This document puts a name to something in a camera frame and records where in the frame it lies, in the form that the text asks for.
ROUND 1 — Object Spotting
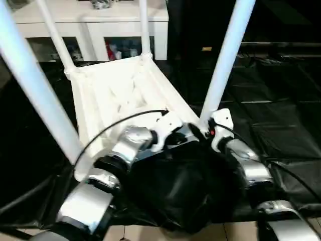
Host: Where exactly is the white glass-door cabinet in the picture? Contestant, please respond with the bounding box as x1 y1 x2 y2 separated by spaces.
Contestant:
11 0 169 62

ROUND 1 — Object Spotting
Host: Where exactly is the black work mat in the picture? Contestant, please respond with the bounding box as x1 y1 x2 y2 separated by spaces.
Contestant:
0 59 321 234

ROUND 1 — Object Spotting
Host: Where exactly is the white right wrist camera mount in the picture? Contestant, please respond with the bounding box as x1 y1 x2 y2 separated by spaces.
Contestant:
209 108 236 153

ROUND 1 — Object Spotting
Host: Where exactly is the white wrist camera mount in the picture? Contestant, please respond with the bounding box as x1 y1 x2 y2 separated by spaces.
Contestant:
209 108 236 153
149 111 184 153

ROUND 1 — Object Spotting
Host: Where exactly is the black furniture unit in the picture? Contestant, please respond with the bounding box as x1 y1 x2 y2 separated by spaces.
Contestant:
167 0 321 63

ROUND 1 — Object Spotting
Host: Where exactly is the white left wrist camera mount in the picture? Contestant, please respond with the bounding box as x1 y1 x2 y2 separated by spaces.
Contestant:
149 111 184 153

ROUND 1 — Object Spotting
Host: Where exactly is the white plastic table top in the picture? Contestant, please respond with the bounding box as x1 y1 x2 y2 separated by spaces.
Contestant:
64 54 202 183

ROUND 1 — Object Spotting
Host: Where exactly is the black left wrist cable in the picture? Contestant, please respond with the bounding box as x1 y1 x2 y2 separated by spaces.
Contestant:
72 109 169 167

